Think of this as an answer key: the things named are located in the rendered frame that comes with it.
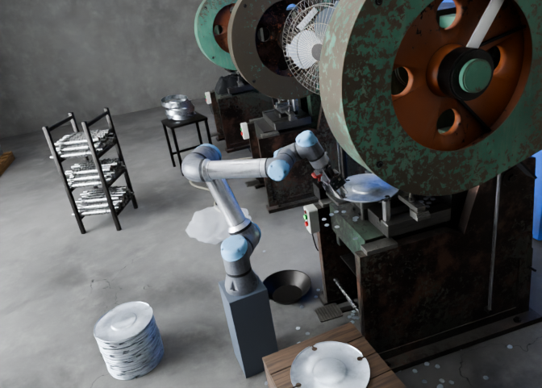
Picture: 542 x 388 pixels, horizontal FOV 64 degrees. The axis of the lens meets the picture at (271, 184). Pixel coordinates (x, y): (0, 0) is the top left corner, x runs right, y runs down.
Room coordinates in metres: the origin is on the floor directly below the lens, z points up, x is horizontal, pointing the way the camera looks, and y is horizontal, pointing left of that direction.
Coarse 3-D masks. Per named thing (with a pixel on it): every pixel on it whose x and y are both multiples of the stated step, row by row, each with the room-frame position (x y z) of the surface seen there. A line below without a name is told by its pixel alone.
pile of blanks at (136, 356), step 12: (156, 324) 1.83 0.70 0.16; (144, 336) 1.70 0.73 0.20; (156, 336) 1.77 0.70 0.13; (108, 348) 1.66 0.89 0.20; (120, 348) 1.66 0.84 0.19; (132, 348) 1.66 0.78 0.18; (144, 348) 1.69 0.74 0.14; (156, 348) 1.74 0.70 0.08; (108, 360) 1.67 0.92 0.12; (120, 360) 1.66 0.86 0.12; (132, 360) 1.65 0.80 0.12; (144, 360) 1.68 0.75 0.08; (156, 360) 1.73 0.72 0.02; (120, 372) 1.65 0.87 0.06; (132, 372) 1.66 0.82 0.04; (144, 372) 1.67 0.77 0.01
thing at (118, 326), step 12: (108, 312) 1.88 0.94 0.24; (120, 312) 1.87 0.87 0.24; (132, 312) 1.85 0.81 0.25; (144, 312) 1.83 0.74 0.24; (96, 324) 1.80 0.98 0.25; (108, 324) 1.78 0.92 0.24; (120, 324) 1.76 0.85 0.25; (132, 324) 1.75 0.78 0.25; (144, 324) 1.74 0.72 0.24; (96, 336) 1.71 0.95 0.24; (108, 336) 1.69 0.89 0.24; (120, 336) 1.68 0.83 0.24; (132, 336) 1.67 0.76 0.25
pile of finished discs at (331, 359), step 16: (304, 352) 1.30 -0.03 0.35; (320, 352) 1.28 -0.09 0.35; (336, 352) 1.27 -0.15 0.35; (352, 352) 1.26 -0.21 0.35; (304, 368) 1.22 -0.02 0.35; (320, 368) 1.20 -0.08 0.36; (336, 368) 1.19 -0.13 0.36; (352, 368) 1.18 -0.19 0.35; (368, 368) 1.17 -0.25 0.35; (304, 384) 1.15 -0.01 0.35; (320, 384) 1.13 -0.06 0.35; (336, 384) 1.12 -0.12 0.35; (352, 384) 1.11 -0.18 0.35
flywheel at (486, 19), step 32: (480, 0) 1.43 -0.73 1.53; (512, 0) 1.45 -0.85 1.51; (416, 32) 1.39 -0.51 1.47; (448, 32) 1.41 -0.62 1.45; (480, 32) 1.38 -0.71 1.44; (416, 64) 1.39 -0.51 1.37; (448, 64) 1.31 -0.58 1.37; (480, 64) 1.28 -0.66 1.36; (512, 64) 1.46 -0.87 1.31; (416, 96) 1.39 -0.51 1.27; (448, 96) 1.34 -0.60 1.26; (480, 96) 1.44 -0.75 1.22; (512, 96) 1.46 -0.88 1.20; (416, 128) 1.39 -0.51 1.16; (480, 128) 1.44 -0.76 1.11
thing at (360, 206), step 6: (336, 198) 1.71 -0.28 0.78; (336, 204) 1.68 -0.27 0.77; (342, 204) 1.67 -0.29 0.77; (354, 204) 1.79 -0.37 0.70; (360, 204) 1.73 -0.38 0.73; (366, 204) 1.72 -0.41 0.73; (372, 204) 1.72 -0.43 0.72; (354, 210) 1.79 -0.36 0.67; (360, 210) 1.73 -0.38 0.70; (366, 210) 1.72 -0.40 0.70; (360, 216) 1.73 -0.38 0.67; (366, 216) 1.72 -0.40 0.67
